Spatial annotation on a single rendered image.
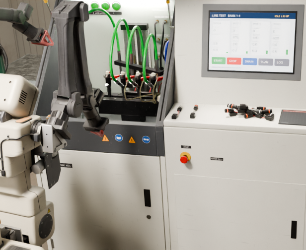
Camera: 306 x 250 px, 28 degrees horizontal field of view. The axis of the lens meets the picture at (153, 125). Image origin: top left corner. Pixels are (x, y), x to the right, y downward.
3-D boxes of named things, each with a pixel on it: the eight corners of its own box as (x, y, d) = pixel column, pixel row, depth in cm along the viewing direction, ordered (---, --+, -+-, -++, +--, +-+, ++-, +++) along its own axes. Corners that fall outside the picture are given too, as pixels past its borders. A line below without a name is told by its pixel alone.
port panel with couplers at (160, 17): (154, 68, 333) (150, 11, 320) (155, 65, 336) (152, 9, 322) (177, 68, 329) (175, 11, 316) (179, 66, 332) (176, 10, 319)
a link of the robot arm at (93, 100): (71, 97, 255) (89, 100, 251) (82, 77, 261) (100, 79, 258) (80, 116, 264) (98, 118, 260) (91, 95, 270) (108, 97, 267)
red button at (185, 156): (178, 164, 290) (178, 155, 288) (180, 160, 294) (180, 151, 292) (189, 165, 289) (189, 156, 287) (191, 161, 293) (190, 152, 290)
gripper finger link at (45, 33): (51, 38, 295) (36, 28, 290) (58, 38, 290) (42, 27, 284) (45, 51, 294) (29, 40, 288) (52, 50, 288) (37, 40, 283)
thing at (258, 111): (223, 118, 285) (223, 107, 283) (226, 109, 294) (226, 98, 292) (273, 121, 279) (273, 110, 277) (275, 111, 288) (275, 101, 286)
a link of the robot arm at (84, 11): (56, 4, 238) (81, 5, 234) (64, 0, 243) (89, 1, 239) (69, 106, 256) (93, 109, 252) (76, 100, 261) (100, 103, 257)
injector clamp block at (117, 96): (100, 125, 322) (97, 98, 316) (106, 117, 331) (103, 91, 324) (163, 129, 313) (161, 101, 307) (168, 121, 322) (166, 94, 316)
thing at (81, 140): (38, 147, 313) (34, 118, 306) (42, 143, 316) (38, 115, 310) (157, 156, 296) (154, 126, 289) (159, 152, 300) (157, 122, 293)
